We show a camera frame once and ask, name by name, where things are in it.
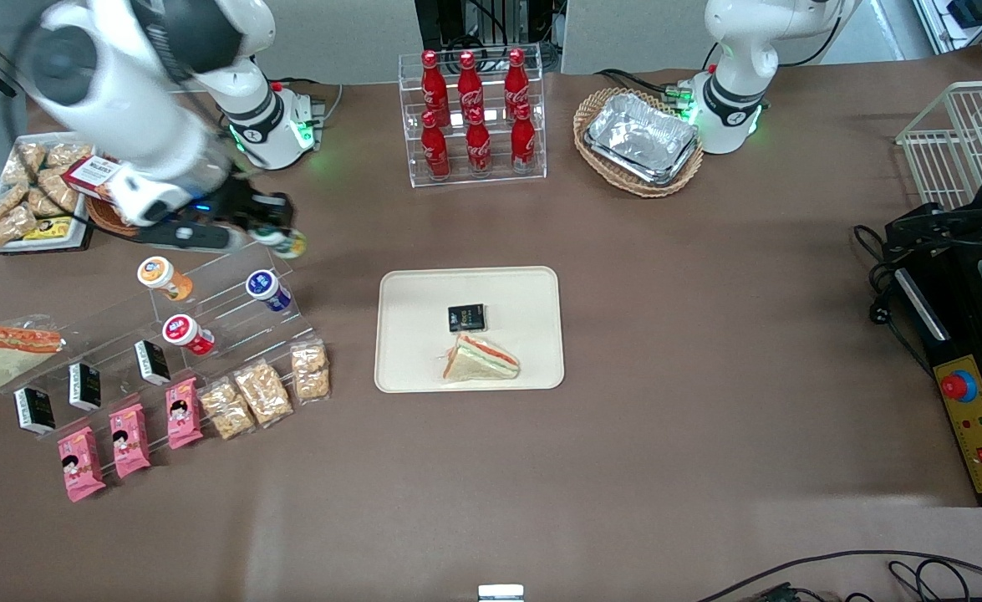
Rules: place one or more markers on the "small wrapped triangle sandwich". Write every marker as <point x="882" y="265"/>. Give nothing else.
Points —
<point x="480" y="359"/>

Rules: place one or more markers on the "green gum bottle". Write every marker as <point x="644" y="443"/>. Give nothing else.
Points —
<point x="295" y="245"/>

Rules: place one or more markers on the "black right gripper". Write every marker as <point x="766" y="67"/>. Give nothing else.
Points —
<point x="238" y="206"/>

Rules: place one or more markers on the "flat black carton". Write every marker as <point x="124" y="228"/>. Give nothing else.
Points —
<point x="466" y="318"/>

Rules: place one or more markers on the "red cookie box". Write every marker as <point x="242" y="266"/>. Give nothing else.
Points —
<point x="89" y="174"/>

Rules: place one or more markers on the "red gum bottle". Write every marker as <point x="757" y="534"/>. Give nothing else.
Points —
<point x="186" y="332"/>

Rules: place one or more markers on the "red cola bottle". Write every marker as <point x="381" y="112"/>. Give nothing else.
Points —
<point x="435" y="150"/>
<point x="434" y="84"/>
<point x="479" y="146"/>
<point x="469" y="82"/>
<point x="516" y="79"/>
<point x="523" y="142"/>

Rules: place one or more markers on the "beige plastic tray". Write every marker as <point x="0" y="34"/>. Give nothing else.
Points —
<point x="424" y="334"/>

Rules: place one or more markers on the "white rectangular snack tray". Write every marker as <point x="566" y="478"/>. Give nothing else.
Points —
<point x="73" y="238"/>

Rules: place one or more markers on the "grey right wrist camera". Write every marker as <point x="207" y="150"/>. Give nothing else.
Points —
<point x="198" y="237"/>

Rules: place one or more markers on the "small black carton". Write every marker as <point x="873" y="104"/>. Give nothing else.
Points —
<point x="34" y="410"/>
<point x="152" y="362"/>
<point x="85" y="385"/>

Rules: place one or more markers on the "aluminium frame shelf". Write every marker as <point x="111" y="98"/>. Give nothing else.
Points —
<point x="971" y="25"/>

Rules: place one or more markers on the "blue gum bottle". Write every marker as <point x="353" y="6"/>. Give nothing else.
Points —
<point x="267" y="290"/>

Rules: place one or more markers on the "clear acrylic bottle rack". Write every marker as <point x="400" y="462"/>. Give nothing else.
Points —
<point x="532" y="167"/>

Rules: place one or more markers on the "black equipment rack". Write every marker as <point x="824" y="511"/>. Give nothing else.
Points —
<point x="474" y="21"/>

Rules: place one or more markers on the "clear rice crisp packet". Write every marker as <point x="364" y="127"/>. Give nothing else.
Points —
<point x="263" y="392"/>
<point x="53" y="196"/>
<point x="310" y="371"/>
<point x="4" y="201"/>
<point x="24" y="163"/>
<point x="226" y="409"/>
<point x="68" y="154"/>
<point x="12" y="224"/>

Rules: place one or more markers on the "clear acrylic tiered stand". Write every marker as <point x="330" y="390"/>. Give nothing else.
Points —
<point x="223" y="322"/>

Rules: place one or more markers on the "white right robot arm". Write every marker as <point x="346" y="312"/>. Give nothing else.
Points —
<point x="131" y="109"/>

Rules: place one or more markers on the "silver foil container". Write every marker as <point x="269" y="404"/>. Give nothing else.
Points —
<point x="641" y="138"/>

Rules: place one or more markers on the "wicker basket with foil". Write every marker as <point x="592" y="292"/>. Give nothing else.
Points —
<point x="616" y="186"/>

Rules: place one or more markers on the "black yellow control box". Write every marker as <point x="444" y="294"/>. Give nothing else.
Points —
<point x="979" y="418"/>

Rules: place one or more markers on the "pink snack pack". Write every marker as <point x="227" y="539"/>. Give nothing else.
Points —
<point x="80" y="463"/>
<point x="183" y="412"/>
<point x="129" y="441"/>

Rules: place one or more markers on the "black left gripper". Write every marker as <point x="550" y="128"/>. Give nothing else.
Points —
<point x="952" y="222"/>

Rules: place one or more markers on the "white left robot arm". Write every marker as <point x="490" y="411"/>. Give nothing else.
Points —
<point x="733" y="109"/>

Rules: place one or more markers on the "orange gum bottle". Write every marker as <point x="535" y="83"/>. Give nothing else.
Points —
<point x="163" y="277"/>

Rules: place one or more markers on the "round wicker snack basket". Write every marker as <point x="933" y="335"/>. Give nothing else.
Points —
<point x="104" y="219"/>

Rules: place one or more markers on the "yellow snack packet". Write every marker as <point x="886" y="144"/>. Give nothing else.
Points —
<point x="49" y="227"/>

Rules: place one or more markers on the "large wrapped triangle sandwich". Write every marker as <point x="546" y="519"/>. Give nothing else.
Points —
<point x="6" y="359"/>

